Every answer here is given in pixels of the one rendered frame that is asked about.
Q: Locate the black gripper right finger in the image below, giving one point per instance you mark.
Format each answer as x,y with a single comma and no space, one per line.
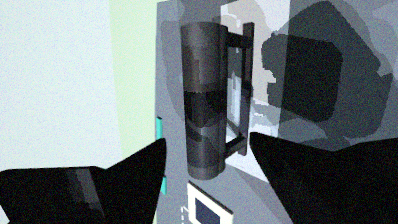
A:
318,186

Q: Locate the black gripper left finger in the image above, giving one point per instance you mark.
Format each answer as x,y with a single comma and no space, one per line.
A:
125,193

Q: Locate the white tile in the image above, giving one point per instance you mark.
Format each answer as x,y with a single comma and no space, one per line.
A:
204,209

